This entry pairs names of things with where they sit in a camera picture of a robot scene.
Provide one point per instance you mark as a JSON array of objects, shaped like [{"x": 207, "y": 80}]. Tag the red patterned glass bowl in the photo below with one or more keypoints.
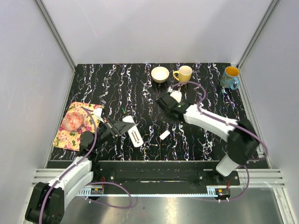
[{"x": 72, "y": 121}]

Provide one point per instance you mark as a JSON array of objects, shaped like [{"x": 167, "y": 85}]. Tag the white battery cover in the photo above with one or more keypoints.
[{"x": 164, "y": 134}]

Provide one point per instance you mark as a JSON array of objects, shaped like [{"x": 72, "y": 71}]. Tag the white remote control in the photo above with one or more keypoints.
[{"x": 133, "y": 132}]

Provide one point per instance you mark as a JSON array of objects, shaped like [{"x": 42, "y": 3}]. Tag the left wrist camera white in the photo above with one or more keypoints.
[{"x": 98, "y": 112}]

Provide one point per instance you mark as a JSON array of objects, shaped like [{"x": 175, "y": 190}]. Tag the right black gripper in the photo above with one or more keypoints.
[{"x": 165, "y": 104}]

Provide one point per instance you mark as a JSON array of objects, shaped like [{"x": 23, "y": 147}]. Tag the yellow mug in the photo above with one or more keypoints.
[{"x": 183, "y": 74}]

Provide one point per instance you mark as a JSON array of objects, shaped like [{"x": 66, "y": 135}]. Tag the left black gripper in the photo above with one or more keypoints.
[{"x": 112, "y": 127}]

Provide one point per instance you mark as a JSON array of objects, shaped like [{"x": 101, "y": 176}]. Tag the blue floral mug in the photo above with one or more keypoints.
[{"x": 230, "y": 78}]

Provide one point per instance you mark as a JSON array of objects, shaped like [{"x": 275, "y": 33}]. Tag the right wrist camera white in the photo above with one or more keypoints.
[{"x": 175, "y": 94}]

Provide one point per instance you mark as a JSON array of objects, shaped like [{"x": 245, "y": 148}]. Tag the cream ceramic bowl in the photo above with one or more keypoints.
[{"x": 160, "y": 74}]

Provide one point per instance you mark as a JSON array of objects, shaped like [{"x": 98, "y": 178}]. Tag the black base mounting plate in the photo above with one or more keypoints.
[{"x": 206, "y": 177}]

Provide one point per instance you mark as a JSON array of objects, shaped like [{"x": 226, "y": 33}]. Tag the floral rectangular tray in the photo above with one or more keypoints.
[{"x": 71, "y": 140}]

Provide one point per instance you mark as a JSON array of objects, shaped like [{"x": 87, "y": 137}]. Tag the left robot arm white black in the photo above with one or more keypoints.
[{"x": 49, "y": 201}]

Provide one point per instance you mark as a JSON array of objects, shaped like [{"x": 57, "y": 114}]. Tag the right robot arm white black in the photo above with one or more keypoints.
[{"x": 240, "y": 135}]

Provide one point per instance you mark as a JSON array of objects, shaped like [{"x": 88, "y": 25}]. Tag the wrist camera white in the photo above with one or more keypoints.
[
  {"x": 98, "y": 112},
  {"x": 175, "y": 94}
]

